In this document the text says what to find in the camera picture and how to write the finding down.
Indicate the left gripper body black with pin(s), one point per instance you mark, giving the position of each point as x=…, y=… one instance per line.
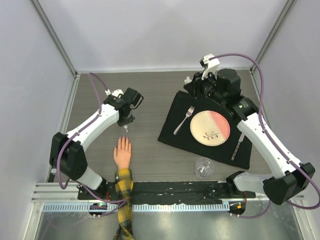
x=125, y=120

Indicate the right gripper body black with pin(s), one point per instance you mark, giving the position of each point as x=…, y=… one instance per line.
x=205, y=88

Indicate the clear nail polish bottle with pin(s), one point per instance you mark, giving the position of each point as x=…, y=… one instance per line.
x=187, y=80

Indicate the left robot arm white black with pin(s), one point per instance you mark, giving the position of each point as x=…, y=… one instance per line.
x=67, y=154

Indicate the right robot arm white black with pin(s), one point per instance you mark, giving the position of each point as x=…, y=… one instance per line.
x=289, y=176

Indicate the mannequin hand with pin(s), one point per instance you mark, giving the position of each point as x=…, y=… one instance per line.
x=122, y=153

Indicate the silver fork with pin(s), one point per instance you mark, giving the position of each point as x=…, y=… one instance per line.
x=187, y=115

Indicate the pink cream ceramic plate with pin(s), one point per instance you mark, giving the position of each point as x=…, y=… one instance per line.
x=210, y=128

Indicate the black cloth placemat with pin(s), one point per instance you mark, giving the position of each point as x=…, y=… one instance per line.
x=184, y=140

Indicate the silver table knife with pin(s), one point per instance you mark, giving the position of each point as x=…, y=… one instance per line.
x=240, y=140

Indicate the clear drinking glass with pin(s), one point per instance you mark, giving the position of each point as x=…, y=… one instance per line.
x=204, y=167

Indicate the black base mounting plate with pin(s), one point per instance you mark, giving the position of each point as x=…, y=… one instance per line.
x=171, y=192

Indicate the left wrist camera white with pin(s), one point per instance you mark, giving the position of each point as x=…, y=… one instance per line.
x=116, y=93

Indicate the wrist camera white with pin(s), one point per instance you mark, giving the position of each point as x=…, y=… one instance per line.
x=116, y=93
x=209, y=64

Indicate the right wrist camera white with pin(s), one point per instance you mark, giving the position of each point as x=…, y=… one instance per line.
x=209, y=64

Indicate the white slotted cable duct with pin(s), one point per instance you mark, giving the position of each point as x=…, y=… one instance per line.
x=90, y=207

